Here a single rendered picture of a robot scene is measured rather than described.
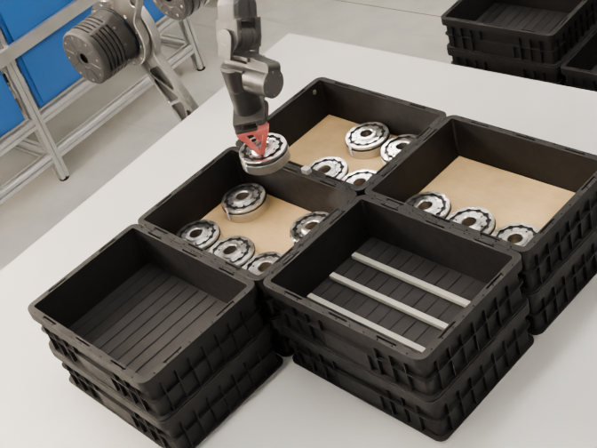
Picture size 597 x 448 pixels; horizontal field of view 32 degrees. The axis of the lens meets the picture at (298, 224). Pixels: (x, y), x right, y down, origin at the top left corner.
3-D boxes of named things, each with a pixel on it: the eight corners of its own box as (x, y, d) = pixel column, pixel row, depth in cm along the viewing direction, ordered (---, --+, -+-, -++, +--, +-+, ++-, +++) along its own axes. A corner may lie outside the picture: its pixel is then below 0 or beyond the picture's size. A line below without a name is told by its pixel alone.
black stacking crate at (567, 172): (373, 236, 221) (362, 194, 215) (458, 157, 235) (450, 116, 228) (533, 300, 195) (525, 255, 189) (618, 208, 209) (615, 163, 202)
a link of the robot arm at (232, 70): (232, 49, 207) (212, 65, 204) (257, 55, 203) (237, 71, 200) (242, 78, 211) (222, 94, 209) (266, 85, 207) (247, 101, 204)
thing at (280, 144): (229, 156, 219) (228, 155, 218) (263, 130, 223) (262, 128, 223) (263, 170, 212) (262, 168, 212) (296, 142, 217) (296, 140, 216)
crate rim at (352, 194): (137, 229, 228) (133, 220, 227) (234, 152, 242) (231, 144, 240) (262, 292, 202) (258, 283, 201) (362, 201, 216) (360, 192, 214)
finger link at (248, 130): (277, 137, 219) (266, 100, 213) (277, 157, 213) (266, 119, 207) (246, 143, 220) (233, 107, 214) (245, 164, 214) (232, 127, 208)
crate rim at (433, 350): (262, 292, 202) (258, 283, 201) (362, 201, 216) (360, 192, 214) (424, 372, 176) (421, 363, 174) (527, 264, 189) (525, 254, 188)
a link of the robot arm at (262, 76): (250, 24, 207) (218, 28, 201) (292, 33, 200) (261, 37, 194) (247, 84, 212) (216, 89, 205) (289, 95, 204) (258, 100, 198)
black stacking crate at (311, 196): (153, 261, 234) (135, 223, 227) (246, 185, 247) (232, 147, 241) (274, 325, 208) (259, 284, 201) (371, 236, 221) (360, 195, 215)
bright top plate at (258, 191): (213, 207, 236) (212, 204, 236) (242, 180, 241) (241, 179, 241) (245, 218, 230) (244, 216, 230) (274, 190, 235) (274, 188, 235)
